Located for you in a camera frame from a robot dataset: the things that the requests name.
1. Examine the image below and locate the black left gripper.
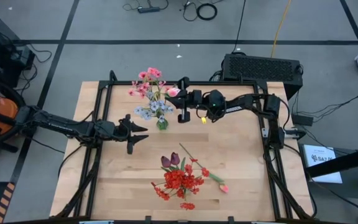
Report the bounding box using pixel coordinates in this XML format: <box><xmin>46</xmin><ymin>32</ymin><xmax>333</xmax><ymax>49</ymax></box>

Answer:
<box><xmin>95</xmin><ymin>113</ymin><xmax>149</xmax><ymax>155</ymax></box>

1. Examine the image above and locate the coiled black cable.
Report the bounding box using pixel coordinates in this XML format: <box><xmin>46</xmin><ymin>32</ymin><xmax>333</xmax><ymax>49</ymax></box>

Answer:
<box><xmin>196</xmin><ymin>2</ymin><xmax>218</xmax><ymax>21</ymax></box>

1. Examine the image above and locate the yellow cable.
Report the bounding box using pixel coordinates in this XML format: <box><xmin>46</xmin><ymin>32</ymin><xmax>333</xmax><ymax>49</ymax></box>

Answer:
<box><xmin>270</xmin><ymin>0</ymin><xmax>292</xmax><ymax>58</ymax></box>

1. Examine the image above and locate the black power adapter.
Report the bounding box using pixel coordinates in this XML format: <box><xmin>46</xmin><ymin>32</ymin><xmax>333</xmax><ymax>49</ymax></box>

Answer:
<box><xmin>291</xmin><ymin>113</ymin><xmax>314</xmax><ymax>127</ymax></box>

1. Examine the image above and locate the black aluminium table frame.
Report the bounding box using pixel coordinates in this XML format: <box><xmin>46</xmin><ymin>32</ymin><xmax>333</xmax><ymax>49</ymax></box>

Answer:
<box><xmin>53</xmin><ymin>70</ymin><xmax>316</xmax><ymax>220</ymax></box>

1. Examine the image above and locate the white paper sign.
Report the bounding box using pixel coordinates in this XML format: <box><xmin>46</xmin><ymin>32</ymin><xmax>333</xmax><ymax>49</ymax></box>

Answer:
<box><xmin>302</xmin><ymin>144</ymin><xmax>344</xmax><ymax>184</ymax></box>

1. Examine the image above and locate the black metal beam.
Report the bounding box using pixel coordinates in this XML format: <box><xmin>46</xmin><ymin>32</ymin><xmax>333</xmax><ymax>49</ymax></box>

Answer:
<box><xmin>305</xmin><ymin>152</ymin><xmax>358</xmax><ymax>189</ymax></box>

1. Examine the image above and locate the black computer case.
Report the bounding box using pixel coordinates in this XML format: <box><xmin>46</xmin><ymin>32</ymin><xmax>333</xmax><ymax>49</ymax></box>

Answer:
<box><xmin>221</xmin><ymin>53</ymin><xmax>304</xmax><ymax>100</ymax></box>

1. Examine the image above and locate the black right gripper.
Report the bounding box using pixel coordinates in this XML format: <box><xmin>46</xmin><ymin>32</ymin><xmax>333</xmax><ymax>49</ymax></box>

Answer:
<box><xmin>166</xmin><ymin>77</ymin><xmax>211</xmax><ymax>124</ymax></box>

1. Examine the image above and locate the black power strip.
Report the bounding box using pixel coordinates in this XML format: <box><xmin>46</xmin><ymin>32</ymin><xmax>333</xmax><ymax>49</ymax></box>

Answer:
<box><xmin>137</xmin><ymin>6</ymin><xmax>161</xmax><ymax>14</ymax></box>

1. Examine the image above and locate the green stem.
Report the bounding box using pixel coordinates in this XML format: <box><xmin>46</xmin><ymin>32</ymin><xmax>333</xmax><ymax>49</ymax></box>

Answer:
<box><xmin>165</xmin><ymin>86</ymin><xmax>181</xmax><ymax>99</ymax></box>

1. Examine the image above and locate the pink tulip with long stem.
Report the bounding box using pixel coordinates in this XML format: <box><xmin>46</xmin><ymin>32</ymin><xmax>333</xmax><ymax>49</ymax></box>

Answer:
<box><xmin>178</xmin><ymin>142</ymin><xmax>229</xmax><ymax>194</ymax></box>

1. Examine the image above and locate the green glass vase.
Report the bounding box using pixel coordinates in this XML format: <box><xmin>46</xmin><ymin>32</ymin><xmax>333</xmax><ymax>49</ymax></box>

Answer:
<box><xmin>155</xmin><ymin>118</ymin><xmax>170</xmax><ymax>131</ymax></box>

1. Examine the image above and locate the pink flower bunch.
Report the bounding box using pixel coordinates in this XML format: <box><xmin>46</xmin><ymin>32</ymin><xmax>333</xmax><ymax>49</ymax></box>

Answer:
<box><xmin>127</xmin><ymin>67</ymin><xmax>167</xmax><ymax>122</ymax></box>

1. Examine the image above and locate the white flower bunch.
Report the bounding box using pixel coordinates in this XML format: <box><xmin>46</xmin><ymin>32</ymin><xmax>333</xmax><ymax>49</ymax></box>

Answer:
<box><xmin>134</xmin><ymin>99</ymin><xmax>174</xmax><ymax>124</ymax></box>

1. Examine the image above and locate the long black floor cable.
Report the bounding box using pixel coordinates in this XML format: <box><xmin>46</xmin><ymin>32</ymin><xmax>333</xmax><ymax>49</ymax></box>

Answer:
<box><xmin>231</xmin><ymin>0</ymin><xmax>247</xmax><ymax>54</ymax></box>

